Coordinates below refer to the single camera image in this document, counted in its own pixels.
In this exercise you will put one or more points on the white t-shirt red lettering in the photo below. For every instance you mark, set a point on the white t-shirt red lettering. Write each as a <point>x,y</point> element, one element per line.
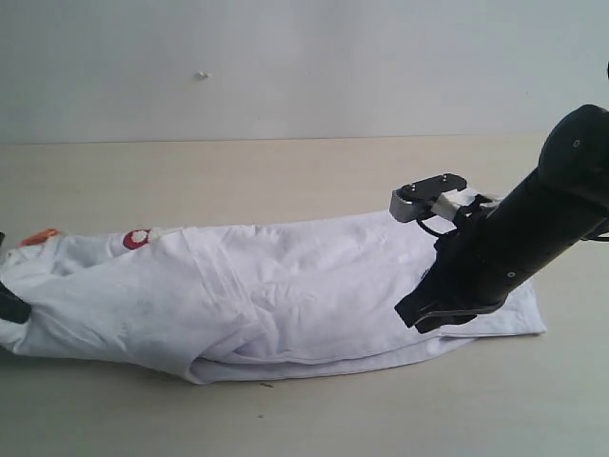
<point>240,303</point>

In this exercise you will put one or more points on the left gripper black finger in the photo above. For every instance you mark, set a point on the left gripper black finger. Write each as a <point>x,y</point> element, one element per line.
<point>12,308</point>

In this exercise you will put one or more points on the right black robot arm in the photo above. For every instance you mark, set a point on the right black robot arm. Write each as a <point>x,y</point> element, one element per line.
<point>562,201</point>

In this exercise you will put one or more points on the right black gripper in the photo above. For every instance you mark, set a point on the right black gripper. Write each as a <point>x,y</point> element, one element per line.
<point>460,286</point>

